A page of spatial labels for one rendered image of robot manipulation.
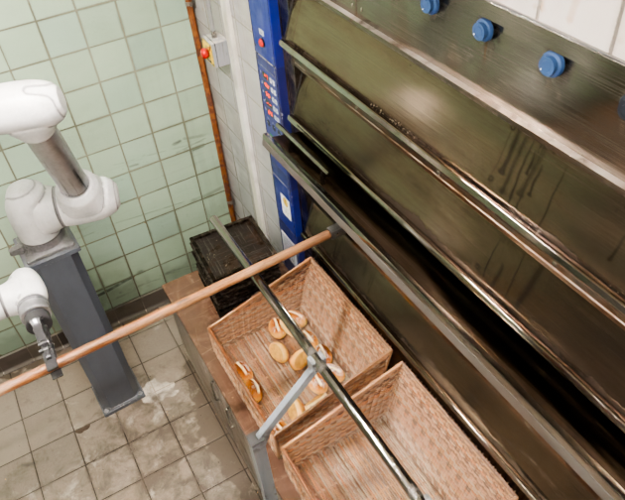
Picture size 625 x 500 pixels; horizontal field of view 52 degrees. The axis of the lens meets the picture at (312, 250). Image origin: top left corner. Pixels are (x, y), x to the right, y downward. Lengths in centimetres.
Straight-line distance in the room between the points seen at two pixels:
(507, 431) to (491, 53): 102
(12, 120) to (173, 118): 123
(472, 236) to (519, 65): 46
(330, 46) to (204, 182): 161
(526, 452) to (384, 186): 80
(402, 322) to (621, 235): 100
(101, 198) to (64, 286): 44
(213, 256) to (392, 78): 126
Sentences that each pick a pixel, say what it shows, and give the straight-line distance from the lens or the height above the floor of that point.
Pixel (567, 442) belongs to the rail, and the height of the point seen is 144.
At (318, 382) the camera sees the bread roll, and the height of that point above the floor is 64.
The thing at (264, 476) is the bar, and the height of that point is 76.
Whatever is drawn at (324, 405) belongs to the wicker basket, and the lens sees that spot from 219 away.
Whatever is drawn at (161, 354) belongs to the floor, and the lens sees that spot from 341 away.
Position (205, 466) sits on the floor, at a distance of 301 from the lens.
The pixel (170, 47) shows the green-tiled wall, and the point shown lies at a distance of 292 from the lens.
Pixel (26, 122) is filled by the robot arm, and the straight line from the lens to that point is 195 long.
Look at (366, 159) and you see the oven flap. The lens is 184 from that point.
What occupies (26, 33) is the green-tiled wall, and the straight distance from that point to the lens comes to 276.
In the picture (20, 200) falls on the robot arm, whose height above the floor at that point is 125.
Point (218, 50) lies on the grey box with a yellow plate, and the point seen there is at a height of 148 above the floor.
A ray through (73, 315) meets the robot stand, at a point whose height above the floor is 68.
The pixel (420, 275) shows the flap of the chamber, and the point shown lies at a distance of 164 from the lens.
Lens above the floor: 259
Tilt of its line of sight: 43 degrees down
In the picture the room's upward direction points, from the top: 6 degrees counter-clockwise
